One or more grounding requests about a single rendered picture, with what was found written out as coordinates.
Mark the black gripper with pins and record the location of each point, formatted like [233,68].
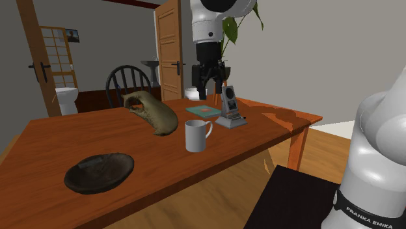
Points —
[208,54]

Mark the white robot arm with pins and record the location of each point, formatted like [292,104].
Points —
[374,152]

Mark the teal book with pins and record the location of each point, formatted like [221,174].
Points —
[203,111]

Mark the grey desk phone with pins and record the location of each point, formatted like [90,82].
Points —
[230,109]

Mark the grey mug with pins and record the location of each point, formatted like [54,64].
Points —
[195,136]

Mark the green potted plant on stand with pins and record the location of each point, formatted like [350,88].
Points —
[231,30]

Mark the olive curved figure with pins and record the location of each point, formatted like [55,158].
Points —
[158,115]

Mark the black wooden chair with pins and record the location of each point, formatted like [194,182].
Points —
[125,81]

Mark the brown wooden table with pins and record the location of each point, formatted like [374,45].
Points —
[152,158]

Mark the dark robot stand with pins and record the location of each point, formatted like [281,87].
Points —
[291,199]

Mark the dark brown bowl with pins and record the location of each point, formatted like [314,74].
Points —
[98,172]

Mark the white toilet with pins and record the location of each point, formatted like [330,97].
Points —
[67,98]

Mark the wooden lattice screen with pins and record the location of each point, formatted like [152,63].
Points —
[60,57]

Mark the grey pedestal sink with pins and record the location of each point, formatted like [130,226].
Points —
[152,68]

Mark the small wall picture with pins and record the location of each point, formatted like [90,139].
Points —
[73,35]

